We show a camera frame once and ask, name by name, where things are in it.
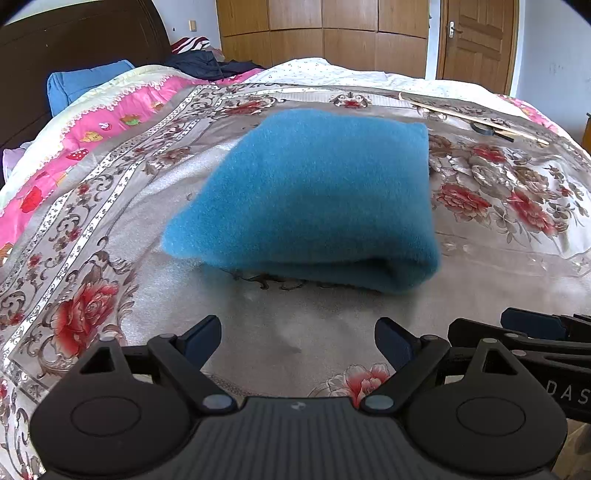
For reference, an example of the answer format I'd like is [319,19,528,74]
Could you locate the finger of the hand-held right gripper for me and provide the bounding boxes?
[447,318,591,367]
[500,307,591,342]

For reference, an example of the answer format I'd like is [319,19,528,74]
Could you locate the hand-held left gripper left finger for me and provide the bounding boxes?
[69,315,237,414]

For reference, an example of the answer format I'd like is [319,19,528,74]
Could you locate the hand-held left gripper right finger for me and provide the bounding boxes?
[360,318,541,414]

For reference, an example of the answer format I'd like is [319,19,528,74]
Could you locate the blue fuzzy sweater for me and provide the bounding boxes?
[161,108,441,296]

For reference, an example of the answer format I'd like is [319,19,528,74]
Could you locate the dark navy clothes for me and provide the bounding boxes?
[164,50,264,80]

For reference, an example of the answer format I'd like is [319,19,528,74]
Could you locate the floral satin bedspread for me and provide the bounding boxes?
[0,80,591,480]

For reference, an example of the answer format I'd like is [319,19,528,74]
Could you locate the black magnifying glass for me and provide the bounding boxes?
[470,121,515,143]

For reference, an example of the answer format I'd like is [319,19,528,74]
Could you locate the long wooden stick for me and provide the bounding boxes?
[398,91,550,146]

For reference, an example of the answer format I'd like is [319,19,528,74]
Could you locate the pink printed quilt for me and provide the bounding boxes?
[0,64,566,259]

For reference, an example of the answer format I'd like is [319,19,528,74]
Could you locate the lilac cloth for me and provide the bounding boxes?
[2,144,31,178]

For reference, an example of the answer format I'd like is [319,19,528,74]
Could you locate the wooden door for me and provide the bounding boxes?
[436,0,518,95]

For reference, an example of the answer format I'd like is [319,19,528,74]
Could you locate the white dotted bed sheet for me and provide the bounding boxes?
[245,56,504,100]

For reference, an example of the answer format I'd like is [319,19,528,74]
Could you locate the blue pillow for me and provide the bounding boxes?
[46,59,134,116]

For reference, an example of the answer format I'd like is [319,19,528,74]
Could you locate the red white striped cloth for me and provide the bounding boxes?
[170,36,213,56]

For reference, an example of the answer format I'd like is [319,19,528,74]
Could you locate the wooden wardrobe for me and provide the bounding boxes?
[216,0,432,79]

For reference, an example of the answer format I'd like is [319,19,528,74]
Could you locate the dark wooden headboard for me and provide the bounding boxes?
[0,0,171,153]

